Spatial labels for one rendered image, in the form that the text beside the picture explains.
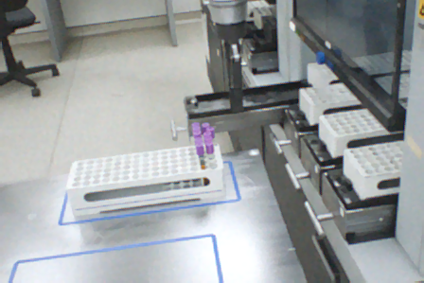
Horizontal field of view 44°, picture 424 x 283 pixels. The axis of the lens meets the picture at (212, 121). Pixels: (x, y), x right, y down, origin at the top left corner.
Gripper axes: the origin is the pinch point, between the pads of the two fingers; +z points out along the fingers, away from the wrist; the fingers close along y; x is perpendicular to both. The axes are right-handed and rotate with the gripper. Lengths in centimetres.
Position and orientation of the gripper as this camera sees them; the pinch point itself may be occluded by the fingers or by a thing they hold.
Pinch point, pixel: (236, 97)
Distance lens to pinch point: 135.7
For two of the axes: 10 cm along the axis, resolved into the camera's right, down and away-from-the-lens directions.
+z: 0.9, 8.9, 4.6
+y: -1.4, -4.4, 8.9
